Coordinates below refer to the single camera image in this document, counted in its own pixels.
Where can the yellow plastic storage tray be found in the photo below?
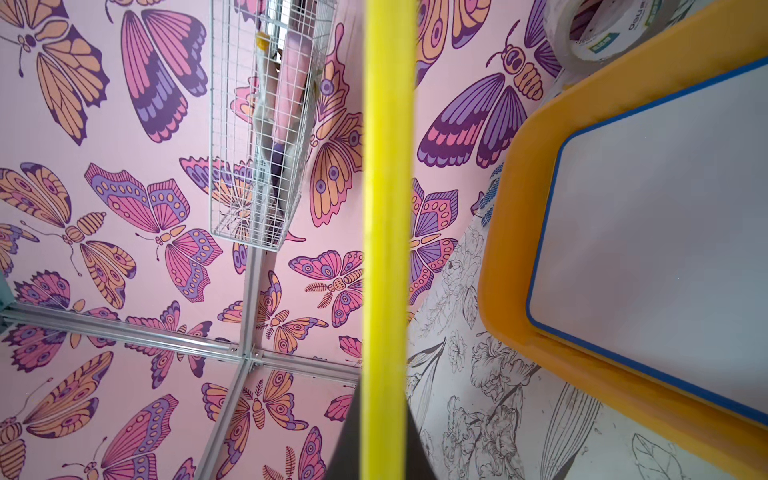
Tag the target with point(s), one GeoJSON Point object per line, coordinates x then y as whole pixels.
{"type": "Point", "coordinates": [721, 37]}

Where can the blue-framed whiteboard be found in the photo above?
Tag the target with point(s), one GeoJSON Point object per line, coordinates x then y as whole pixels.
{"type": "Point", "coordinates": [653, 247]}

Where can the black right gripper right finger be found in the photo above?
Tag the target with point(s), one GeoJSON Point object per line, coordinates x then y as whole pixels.
{"type": "Point", "coordinates": [417, 462]}

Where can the yellow-framed whiteboard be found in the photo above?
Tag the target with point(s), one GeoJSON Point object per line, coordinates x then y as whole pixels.
{"type": "Point", "coordinates": [389, 79]}

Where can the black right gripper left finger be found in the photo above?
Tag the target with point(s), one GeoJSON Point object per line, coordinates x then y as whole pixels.
{"type": "Point", "coordinates": [345, 462]}

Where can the white wire wall basket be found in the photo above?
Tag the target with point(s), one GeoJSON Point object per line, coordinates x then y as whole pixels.
{"type": "Point", "coordinates": [266, 58]}

